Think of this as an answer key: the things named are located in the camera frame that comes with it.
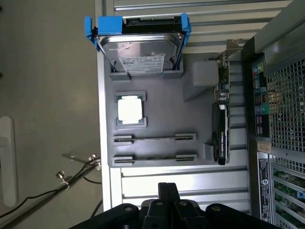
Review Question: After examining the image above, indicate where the black graphics card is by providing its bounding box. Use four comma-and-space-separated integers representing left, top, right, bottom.
211, 39, 244, 166

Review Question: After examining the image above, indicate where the metal knob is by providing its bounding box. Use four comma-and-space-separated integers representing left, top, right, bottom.
55, 169, 73, 190

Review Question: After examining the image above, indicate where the grey parts rack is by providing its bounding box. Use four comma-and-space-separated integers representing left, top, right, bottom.
104, 52, 220, 168

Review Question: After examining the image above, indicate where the silver CPU chip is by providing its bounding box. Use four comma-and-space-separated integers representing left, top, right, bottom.
116, 94, 145, 125

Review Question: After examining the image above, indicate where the white plastic bar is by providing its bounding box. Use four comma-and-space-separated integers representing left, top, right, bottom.
0, 116, 19, 207

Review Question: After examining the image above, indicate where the open PC case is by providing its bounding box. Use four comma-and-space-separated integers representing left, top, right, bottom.
242, 0, 305, 229

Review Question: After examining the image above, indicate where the hard disk with blue carrier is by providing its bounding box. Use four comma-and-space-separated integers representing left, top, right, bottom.
83, 13, 193, 79

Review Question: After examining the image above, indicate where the black floor cable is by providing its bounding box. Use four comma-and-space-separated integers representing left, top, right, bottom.
0, 164, 102, 229

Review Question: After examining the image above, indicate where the metal bracket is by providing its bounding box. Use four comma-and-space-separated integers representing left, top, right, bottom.
61, 153, 102, 171

